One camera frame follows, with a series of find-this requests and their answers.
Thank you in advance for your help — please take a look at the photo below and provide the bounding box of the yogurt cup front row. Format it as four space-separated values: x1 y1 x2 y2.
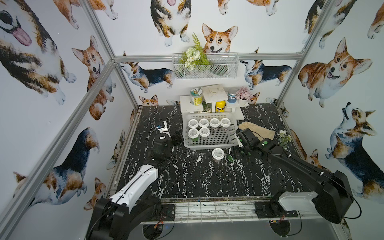
199 118 210 128
188 128 200 142
220 118 231 131
210 118 221 131

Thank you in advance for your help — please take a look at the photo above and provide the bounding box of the yogurt cup row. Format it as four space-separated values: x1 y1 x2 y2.
220 118 231 131
188 128 200 142
199 118 210 128
227 153 235 162
199 127 211 140
188 119 199 129
210 118 221 131
212 148 225 163

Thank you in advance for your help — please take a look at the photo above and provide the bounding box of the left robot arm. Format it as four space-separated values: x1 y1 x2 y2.
85 131 184 240

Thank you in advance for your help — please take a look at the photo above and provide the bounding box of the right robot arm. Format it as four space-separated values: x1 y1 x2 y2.
231 129 354 224

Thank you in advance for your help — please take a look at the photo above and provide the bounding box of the white plastic perforated basket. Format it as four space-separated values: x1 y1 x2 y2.
183 113 238 150

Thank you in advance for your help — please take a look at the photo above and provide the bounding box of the beige work glove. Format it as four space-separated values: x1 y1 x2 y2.
238 122 276 141

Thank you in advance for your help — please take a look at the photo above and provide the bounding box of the small potted white flower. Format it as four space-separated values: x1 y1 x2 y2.
278 130 293 150

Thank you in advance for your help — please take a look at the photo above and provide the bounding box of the yellow jar on shelf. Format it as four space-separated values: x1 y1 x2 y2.
215 101 226 113

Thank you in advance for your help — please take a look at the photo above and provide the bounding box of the blue white small jar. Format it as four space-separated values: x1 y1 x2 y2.
228 88 237 104

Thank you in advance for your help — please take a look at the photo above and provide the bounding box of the pink flower pot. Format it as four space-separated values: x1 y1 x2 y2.
236 87 252 106

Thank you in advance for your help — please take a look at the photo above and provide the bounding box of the small green plant under shelf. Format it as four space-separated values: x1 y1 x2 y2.
202 101 212 113

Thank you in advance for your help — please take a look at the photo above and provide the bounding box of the white stepped display shelf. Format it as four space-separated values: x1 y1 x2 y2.
180 85 249 121

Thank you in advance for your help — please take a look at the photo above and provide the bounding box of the green fern white flower bouquet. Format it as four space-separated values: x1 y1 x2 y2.
179 33 211 71

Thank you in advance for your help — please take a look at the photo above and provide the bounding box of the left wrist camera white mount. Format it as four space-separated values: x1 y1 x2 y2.
156 121 171 137

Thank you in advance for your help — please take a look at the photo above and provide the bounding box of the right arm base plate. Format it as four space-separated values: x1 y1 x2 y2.
254 201 299 219

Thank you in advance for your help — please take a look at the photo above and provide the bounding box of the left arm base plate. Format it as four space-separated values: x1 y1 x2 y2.
144 204 176 222

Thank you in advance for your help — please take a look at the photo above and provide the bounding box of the white wire wall basket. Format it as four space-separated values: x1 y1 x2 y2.
172 53 240 79

